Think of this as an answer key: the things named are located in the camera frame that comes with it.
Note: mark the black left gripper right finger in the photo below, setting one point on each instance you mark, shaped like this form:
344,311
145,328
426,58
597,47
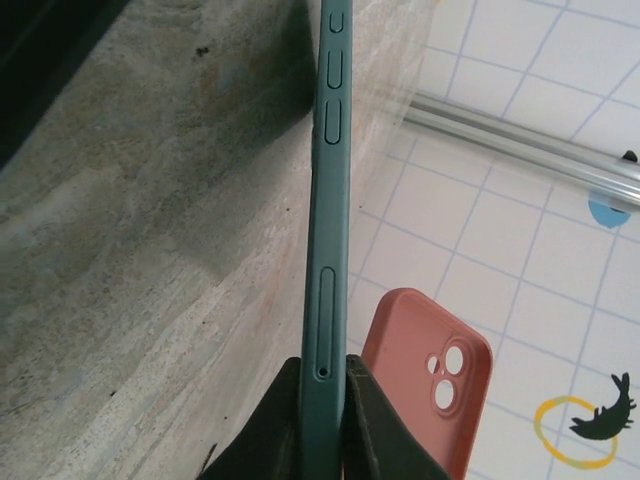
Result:
370,435

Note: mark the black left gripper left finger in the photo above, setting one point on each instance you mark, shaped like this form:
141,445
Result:
270,435

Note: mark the smartphone with black screen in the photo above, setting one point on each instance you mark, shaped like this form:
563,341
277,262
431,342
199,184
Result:
327,225

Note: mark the aluminium corner post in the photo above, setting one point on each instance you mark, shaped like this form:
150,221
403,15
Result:
525,145

